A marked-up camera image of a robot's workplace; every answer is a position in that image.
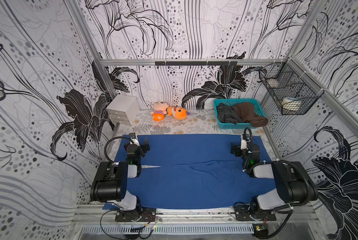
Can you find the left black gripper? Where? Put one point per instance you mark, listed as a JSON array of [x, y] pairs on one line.
[[141, 147]]

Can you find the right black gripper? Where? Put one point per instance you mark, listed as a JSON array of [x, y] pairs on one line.
[[238, 150]]

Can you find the blue long pants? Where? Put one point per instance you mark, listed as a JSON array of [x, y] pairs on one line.
[[196, 171]]

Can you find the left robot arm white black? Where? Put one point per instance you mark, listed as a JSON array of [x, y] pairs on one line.
[[110, 182]]

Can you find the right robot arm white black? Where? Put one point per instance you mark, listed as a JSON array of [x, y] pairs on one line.
[[293, 186]]

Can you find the teal plastic basket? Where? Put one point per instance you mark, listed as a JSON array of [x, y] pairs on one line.
[[231, 102]]

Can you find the pink pig plush toy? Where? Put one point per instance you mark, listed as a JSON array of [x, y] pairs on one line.
[[160, 111]]

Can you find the brown folded garment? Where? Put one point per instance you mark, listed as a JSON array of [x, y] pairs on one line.
[[246, 112]]

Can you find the white mini drawer cabinet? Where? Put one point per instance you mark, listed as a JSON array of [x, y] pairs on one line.
[[123, 109]]

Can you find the dark grey folded garment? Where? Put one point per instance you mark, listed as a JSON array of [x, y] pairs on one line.
[[227, 115]]

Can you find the orange fish plush toy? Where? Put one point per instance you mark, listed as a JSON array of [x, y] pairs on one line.
[[178, 112]]

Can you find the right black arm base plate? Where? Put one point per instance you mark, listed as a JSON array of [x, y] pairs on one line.
[[245, 213]]

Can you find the white item in wire basket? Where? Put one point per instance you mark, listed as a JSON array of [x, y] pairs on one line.
[[291, 104]]

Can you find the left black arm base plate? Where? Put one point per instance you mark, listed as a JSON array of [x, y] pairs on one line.
[[145, 215]]

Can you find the black wire wall basket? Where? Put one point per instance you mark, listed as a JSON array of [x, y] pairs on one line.
[[286, 79]]

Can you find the aluminium front rail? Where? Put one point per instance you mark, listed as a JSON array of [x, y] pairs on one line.
[[91, 214]]

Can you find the white slotted cable duct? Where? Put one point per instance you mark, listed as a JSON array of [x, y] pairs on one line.
[[174, 229]]

